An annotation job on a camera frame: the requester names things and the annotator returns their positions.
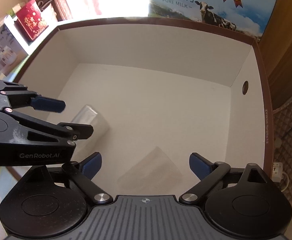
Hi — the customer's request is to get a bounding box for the clear blue-label plastic case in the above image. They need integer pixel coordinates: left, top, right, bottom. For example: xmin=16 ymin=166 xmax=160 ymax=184
xmin=71 ymin=105 xmax=109 ymax=144

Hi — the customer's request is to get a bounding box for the clear plastic cup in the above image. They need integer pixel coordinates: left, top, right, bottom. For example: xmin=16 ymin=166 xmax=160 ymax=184
xmin=117 ymin=147 xmax=182 ymax=195

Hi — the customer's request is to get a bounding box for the white humidifier box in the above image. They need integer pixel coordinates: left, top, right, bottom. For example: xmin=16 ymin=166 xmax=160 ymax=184
xmin=0 ymin=15 xmax=29 ymax=78

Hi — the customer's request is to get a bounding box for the white power strip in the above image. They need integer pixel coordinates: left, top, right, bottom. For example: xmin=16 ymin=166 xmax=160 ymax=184
xmin=271 ymin=162 xmax=283 ymax=183

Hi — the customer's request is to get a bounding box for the red gift bag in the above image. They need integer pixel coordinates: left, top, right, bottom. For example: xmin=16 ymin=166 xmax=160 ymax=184
xmin=16 ymin=0 xmax=48 ymax=42

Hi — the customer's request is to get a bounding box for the brown cardboard storage box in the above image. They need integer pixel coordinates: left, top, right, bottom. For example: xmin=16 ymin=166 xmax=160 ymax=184
xmin=13 ymin=18 xmax=273 ymax=196

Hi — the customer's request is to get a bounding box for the blue pure milk carton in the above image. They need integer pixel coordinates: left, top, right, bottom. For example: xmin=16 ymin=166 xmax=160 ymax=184
xmin=149 ymin=0 xmax=276 ymax=40

